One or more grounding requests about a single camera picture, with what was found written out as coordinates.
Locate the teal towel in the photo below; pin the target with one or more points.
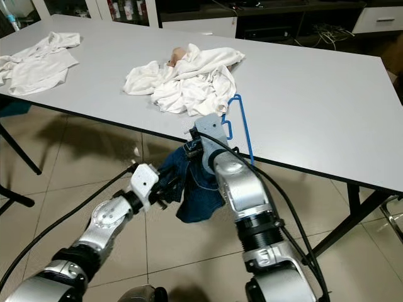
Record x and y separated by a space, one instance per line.
14 106

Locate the blue plastic hanger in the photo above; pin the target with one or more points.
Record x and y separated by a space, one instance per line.
245 135

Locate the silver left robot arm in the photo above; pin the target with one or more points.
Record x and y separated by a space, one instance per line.
110 220

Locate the black tv stand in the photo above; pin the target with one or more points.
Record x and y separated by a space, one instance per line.
283 16

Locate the baby doll head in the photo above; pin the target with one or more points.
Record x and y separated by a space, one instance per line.
176 55

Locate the clear plastic bottle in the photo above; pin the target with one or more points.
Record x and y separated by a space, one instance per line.
12 16

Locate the blue denim jeans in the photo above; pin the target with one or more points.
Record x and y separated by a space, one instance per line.
198 198

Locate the white glass door cabinet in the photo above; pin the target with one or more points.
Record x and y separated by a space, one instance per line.
94 11

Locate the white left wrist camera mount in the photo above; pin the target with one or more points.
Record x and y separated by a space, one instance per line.
145 184

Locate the white drawer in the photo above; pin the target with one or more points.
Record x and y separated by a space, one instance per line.
378 19
198 26

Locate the black media player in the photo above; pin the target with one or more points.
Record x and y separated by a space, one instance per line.
264 33

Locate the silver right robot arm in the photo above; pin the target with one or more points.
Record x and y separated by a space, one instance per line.
245 195

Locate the white crumpled cloth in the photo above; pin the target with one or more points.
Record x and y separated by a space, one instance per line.
38 66
189 85

